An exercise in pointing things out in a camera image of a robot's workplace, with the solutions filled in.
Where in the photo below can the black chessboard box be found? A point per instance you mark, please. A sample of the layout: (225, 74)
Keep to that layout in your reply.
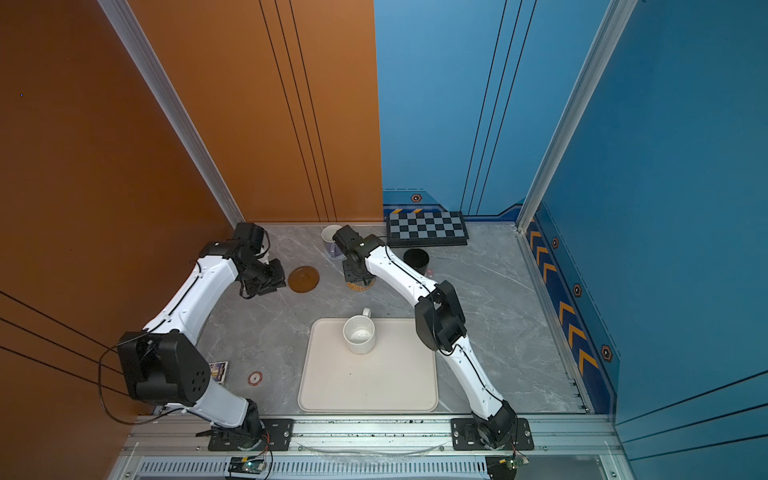
(426, 228)

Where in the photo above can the aluminium front rail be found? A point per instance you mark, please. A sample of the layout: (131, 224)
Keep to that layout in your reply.
(407, 446)

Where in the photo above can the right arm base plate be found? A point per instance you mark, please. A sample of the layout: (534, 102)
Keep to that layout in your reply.
(468, 435)

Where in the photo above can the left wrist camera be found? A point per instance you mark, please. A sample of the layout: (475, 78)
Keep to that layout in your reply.
(254, 236)

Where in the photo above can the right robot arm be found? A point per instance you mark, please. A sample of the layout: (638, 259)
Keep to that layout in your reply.
(440, 324)

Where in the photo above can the rattan woven round coaster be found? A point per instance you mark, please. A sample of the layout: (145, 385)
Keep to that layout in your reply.
(360, 287)

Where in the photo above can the white speckled mug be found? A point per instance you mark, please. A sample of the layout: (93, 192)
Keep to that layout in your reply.
(359, 333)

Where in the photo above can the right circuit board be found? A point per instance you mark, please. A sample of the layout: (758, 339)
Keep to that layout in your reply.
(504, 467)

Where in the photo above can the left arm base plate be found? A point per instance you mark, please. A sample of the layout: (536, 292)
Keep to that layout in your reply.
(271, 434)

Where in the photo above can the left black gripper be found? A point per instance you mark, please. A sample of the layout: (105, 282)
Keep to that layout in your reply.
(278, 280)

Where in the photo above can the cream serving tray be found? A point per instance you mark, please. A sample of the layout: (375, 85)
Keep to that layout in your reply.
(397, 376)

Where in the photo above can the black mug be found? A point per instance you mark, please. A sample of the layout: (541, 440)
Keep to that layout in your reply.
(418, 259)

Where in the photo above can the white mug purple handle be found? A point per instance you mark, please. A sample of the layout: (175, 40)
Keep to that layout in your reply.
(327, 235)

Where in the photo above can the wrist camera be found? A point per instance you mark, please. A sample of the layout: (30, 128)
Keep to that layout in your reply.
(254, 236)
(347, 240)

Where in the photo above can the circuit board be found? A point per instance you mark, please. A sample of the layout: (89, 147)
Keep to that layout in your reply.
(504, 467)
(246, 467)

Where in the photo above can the purple card box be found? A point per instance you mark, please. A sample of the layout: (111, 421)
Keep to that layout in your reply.
(218, 371)

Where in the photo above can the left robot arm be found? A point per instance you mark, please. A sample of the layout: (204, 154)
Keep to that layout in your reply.
(161, 363)

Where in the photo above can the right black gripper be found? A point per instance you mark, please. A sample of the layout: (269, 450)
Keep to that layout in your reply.
(348, 276)

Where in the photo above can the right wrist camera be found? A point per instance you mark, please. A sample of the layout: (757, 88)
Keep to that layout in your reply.
(347, 240)

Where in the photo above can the left circuit board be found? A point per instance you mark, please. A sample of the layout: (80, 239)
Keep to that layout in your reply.
(246, 467)

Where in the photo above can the brown wooden round coaster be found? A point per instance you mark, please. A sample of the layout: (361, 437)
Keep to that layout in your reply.
(303, 279)

